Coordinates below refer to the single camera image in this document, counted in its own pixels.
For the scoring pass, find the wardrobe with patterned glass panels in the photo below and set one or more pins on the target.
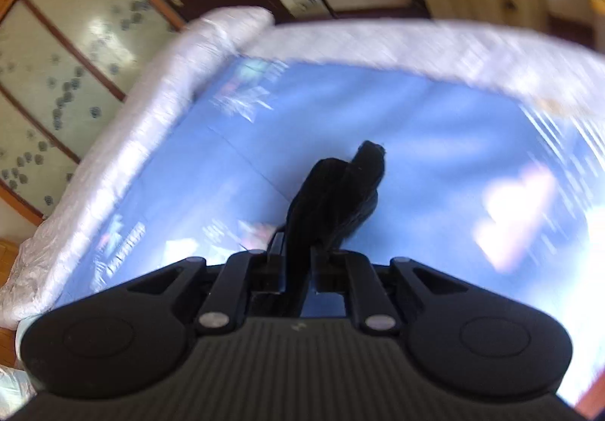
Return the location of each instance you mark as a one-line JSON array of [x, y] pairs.
[[71, 47]]

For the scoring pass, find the black pants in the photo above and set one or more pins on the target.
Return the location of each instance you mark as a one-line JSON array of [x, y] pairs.
[[331, 199]]

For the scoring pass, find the white quilt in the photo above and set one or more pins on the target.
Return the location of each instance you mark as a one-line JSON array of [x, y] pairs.
[[165, 85]]

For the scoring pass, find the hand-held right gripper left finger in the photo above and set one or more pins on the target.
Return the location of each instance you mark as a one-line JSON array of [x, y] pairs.
[[241, 279]]

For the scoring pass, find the blue printed bed sheet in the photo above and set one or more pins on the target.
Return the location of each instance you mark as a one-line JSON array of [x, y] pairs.
[[425, 156]]

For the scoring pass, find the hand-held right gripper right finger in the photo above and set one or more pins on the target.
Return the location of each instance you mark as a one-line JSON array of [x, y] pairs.
[[359, 288]]

